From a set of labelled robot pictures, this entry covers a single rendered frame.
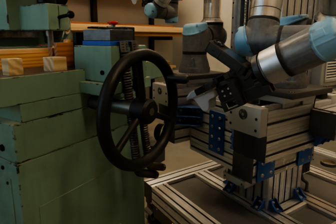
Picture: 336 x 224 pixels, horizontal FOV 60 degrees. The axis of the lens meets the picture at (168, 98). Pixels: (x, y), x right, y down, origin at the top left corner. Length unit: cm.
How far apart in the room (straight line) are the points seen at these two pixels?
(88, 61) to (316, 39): 52
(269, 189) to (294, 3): 79
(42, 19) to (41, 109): 28
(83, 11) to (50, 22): 293
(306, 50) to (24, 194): 66
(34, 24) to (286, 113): 80
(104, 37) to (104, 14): 322
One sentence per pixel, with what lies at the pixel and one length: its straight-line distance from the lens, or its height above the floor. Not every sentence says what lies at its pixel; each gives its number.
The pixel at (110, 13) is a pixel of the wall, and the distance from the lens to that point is 403.
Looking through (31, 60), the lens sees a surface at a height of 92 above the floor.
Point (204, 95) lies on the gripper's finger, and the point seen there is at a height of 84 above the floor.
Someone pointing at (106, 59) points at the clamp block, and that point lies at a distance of 73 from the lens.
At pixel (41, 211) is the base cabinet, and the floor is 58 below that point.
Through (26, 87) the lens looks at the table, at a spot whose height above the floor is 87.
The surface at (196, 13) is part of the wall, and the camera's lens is 460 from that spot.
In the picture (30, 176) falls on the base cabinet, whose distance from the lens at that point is 75.
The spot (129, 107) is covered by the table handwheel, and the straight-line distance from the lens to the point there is 68.
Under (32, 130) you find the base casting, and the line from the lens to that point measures 72.
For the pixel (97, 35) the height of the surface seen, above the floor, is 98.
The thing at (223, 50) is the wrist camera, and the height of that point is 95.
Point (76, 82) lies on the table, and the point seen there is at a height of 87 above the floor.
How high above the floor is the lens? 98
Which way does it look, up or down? 12 degrees down
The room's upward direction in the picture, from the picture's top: straight up
